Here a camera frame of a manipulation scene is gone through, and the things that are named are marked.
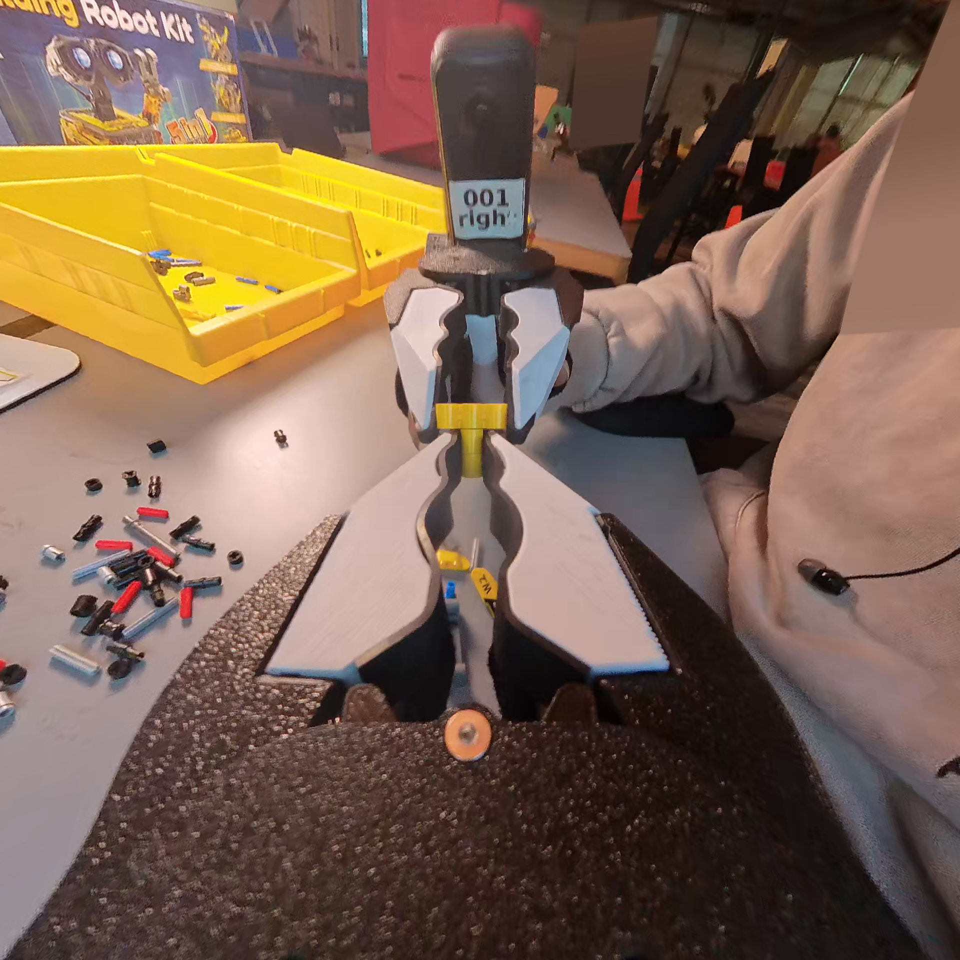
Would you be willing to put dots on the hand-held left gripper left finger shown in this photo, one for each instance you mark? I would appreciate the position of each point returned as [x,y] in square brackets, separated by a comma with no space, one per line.
[360,593]

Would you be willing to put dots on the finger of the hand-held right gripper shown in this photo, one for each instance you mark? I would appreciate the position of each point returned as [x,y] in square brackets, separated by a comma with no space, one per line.
[540,353]
[425,345]

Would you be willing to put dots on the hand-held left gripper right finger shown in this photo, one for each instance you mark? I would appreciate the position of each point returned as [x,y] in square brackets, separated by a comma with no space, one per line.
[593,593]

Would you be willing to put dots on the yellow connector with black pin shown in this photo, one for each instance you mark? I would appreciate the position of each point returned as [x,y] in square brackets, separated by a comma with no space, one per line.
[471,420]

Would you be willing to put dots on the yellow brick arm piece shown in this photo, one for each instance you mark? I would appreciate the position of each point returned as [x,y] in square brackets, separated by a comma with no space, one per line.
[452,561]

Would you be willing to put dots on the person's right forearm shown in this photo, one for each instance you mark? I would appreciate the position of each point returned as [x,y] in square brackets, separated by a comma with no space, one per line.
[705,315]

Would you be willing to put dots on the grey desk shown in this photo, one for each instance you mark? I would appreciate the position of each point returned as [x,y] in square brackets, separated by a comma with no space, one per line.
[300,435]

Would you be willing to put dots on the person's right hand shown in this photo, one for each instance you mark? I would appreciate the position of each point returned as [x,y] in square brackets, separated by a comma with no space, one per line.
[411,413]

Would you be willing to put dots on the red felt bag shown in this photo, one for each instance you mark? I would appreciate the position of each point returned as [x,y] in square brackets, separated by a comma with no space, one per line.
[405,75]

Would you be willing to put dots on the yellow angled brick piece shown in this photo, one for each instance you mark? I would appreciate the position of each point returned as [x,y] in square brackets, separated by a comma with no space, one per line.
[485,584]

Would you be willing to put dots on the grey table with wooden edge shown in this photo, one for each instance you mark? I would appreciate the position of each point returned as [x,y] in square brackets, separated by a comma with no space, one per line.
[578,210]

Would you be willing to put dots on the black armrest pad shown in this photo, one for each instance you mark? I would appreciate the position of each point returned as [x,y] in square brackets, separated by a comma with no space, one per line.
[660,417]

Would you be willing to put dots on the yellow plastic bin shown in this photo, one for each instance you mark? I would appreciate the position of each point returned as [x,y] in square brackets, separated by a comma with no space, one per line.
[90,270]
[360,203]

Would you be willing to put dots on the orange traffic cone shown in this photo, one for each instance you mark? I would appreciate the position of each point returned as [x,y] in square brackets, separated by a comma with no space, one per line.
[633,195]
[734,218]

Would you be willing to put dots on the scattered small building pieces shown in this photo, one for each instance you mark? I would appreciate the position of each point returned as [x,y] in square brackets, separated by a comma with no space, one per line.
[135,578]

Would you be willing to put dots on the small pieces inside bin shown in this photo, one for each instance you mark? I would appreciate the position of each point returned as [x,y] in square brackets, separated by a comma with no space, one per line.
[188,275]

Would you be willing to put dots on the person's beige sweatshirt torso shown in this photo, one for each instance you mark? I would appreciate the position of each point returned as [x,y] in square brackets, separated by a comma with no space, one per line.
[870,570]

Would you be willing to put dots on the robot kit box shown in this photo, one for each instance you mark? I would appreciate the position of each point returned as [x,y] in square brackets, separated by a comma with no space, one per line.
[105,68]

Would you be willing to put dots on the white instruction sheet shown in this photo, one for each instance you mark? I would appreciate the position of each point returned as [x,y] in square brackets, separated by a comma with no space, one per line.
[30,372]

